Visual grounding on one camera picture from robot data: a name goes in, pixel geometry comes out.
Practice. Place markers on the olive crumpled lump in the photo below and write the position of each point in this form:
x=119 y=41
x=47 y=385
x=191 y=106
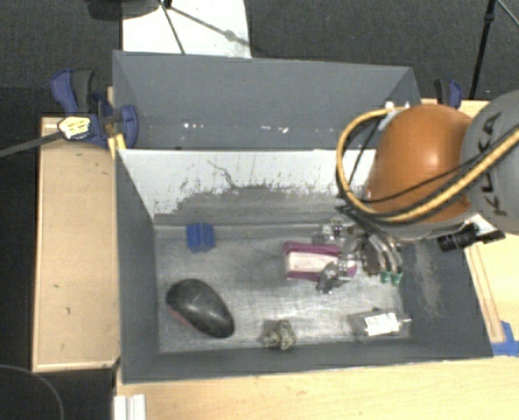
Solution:
x=278 y=335

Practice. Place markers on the pale wood board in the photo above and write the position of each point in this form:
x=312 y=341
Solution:
x=75 y=256

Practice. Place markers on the clear packet with white label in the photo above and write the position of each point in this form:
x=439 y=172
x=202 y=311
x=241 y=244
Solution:
x=379 y=323

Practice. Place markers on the blue ridged block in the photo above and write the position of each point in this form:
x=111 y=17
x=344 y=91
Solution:
x=200 y=237

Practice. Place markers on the black computer mouse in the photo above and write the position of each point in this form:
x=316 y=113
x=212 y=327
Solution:
x=200 y=309

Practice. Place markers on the grey metal bin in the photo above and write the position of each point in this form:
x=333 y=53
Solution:
x=250 y=103

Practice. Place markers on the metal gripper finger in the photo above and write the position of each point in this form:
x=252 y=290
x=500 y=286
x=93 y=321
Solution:
x=327 y=235
x=329 y=278

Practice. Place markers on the black cylinder on white bracket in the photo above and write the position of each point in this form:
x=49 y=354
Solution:
x=458 y=238

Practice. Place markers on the purple and white box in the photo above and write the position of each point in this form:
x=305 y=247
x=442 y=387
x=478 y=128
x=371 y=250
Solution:
x=307 y=263

